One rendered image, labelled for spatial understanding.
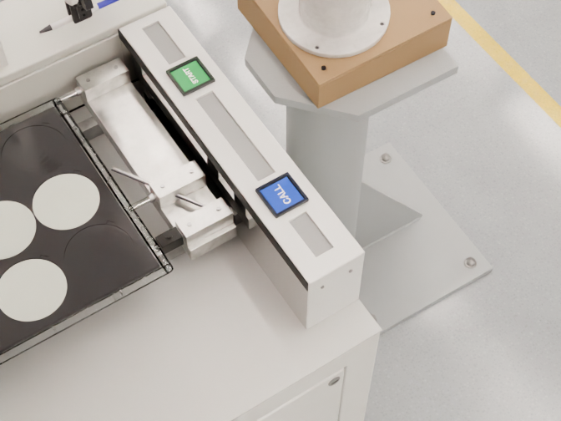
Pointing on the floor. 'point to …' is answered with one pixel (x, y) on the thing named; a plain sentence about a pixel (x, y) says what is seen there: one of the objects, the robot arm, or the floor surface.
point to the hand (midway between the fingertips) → (78, 6)
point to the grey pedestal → (376, 186)
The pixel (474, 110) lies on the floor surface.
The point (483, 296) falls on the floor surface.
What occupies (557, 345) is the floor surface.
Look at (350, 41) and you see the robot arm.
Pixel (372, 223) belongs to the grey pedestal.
